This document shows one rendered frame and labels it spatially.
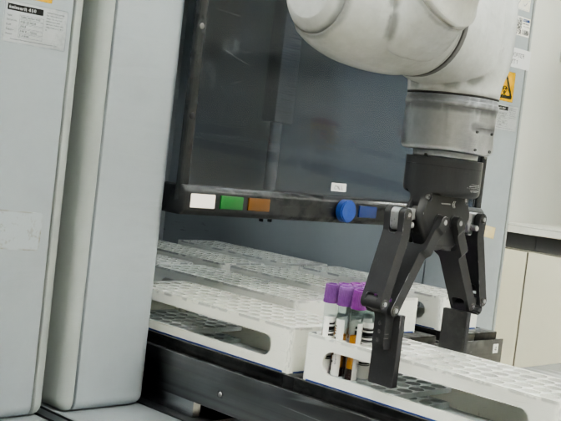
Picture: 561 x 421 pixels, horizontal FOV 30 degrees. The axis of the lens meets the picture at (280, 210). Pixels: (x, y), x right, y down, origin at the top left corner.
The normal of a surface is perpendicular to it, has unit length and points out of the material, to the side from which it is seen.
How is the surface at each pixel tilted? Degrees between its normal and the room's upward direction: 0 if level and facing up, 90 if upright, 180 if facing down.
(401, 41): 136
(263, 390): 90
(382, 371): 90
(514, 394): 90
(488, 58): 102
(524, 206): 90
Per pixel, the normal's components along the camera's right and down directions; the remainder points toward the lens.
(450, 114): -0.18, 0.04
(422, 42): 0.28, 0.87
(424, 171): -0.58, -0.02
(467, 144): 0.31, 0.09
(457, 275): -0.66, 0.47
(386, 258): -0.64, -0.33
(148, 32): 0.70, 0.12
